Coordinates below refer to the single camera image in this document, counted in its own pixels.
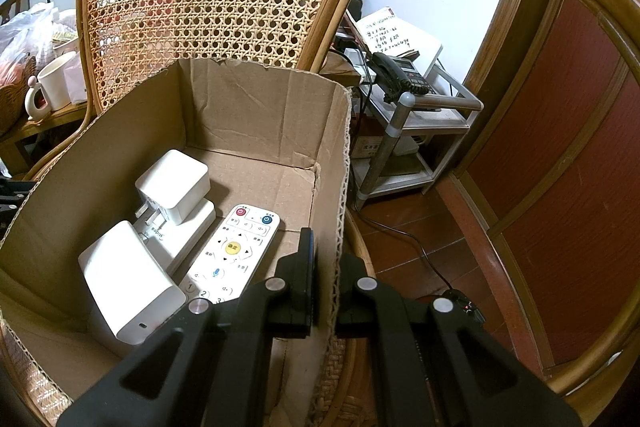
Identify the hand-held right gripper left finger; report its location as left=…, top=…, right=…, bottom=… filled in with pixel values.
left=57, top=228, right=321, bottom=427

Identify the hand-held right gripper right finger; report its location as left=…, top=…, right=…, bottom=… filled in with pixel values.
left=334, top=252, right=583, bottom=427

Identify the white remote control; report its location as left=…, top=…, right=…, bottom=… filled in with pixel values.
left=179, top=203, right=281, bottom=305

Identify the white power adapter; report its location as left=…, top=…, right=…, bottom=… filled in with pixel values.
left=132, top=202, right=216, bottom=273

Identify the large white charger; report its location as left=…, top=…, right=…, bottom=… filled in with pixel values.
left=77, top=220, right=187, bottom=347

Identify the small white cube charger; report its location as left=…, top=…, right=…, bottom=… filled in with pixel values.
left=134, top=149, right=210, bottom=226

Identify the cardboard box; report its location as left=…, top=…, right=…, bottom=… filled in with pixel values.
left=0, top=58, right=353, bottom=423

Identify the brown woven basket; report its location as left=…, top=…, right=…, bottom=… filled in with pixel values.
left=0, top=56, right=38, bottom=135

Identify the white ceramic mug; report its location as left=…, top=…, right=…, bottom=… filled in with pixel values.
left=25, top=51, right=78, bottom=122

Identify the white tissue packet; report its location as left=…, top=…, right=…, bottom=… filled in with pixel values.
left=62, top=52, right=91, bottom=104

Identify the white labelled box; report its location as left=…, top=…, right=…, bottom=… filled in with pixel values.
left=350, top=134, right=391, bottom=158

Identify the white bowl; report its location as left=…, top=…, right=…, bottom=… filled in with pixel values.
left=50, top=9, right=81, bottom=56

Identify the white device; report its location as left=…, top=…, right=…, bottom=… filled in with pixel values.
left=395, top=134, right=426, bottom=155

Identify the clear plastic bag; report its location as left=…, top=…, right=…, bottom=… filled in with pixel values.
left=0, top=3, right=61, bottom=72

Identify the grey metal shelf rack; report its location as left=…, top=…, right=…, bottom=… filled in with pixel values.
left=350, top=57, right=485, bottom=212

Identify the dark wooden chair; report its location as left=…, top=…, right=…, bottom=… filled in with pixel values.
left=0, top=0, right=26, bottom=25

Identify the white power strip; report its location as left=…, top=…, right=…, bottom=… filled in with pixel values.
left=330, top=34, right=376, bottom=82

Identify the black desk telephone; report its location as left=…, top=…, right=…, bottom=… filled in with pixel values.
left=369, top=52, right=436, bottom=105

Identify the brown wooden door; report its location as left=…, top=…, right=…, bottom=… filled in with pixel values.
left=450, top=0, right=640, bottom=388

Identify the white flat panel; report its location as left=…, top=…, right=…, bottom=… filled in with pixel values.
left=407, top=19, right=445, bottom=78

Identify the handwritten open notebook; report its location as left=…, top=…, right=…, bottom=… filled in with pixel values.
left=345, top=7, right=421, bottom=60

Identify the black cable with inline switch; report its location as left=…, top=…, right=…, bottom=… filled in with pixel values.
left=350, top=177, right=486, bottom=323

